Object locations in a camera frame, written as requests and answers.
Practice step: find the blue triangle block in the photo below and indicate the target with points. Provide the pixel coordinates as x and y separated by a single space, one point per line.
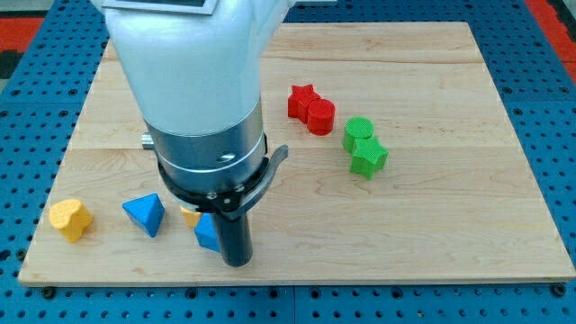
146 212

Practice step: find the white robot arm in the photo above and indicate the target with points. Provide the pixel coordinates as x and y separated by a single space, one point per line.
193 67

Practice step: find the yellow block behind arm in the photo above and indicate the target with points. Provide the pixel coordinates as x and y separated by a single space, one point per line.
191 218

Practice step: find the blue cube block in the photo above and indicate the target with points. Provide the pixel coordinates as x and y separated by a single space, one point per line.
205 233

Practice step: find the red cylinder block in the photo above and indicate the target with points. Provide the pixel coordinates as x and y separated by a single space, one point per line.
321 114

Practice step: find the red star block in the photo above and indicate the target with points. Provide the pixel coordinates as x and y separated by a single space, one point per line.
299 100

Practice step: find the black clamp with lever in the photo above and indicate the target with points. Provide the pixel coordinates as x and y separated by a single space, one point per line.
235 202

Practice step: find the green cylinder block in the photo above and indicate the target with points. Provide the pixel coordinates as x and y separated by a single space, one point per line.
356 128

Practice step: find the green star block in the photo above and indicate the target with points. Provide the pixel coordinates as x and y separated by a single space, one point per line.
368 157

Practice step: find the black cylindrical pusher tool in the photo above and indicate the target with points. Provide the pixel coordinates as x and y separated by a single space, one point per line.
234 239

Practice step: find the wooden board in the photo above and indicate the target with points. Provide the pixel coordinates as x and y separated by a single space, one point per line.
456 202

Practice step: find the yellow heart block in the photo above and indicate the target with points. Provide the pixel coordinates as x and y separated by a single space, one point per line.
70 218

